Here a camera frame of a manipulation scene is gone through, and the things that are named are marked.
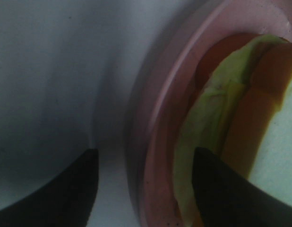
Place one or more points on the pink round plate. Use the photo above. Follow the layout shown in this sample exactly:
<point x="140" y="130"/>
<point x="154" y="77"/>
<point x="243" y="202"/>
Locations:
<point x="167" y="79"/>

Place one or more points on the white bread sandwich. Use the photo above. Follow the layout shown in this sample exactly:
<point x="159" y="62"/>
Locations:
<point x="243" y="114"/>

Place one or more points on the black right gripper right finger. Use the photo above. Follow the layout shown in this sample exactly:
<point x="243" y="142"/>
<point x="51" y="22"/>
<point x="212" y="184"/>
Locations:
<point x="225" y="199"/>

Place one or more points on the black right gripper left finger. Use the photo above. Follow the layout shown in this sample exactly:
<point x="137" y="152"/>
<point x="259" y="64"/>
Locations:
<point x="66" y="201"/>

